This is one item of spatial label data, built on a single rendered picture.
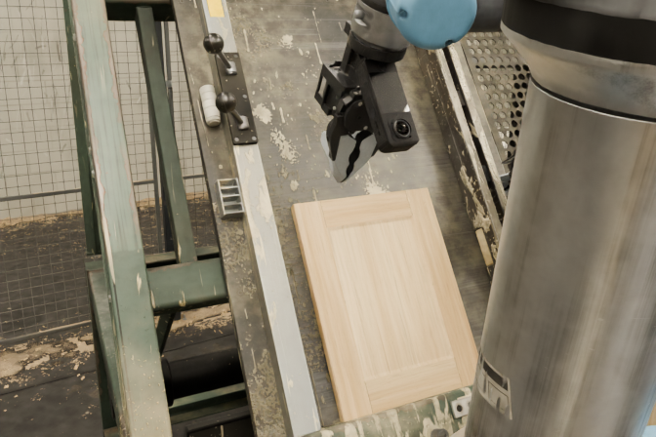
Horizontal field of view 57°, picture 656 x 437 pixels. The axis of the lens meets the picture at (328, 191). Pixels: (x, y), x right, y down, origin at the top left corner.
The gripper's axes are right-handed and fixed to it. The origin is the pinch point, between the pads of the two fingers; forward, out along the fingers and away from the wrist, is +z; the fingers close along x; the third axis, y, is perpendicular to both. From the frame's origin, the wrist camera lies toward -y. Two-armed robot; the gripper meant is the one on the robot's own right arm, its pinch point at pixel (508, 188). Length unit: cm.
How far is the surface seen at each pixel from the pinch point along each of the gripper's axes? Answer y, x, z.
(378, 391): 44, 35, 0
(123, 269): 85, 6, -3
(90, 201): 84, -40, 92
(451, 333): 25.3, 27.8, 0.2
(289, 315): 58, 18, -2
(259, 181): 58, -7, -2
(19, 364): 120, -10, 232
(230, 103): 64, -18, -14
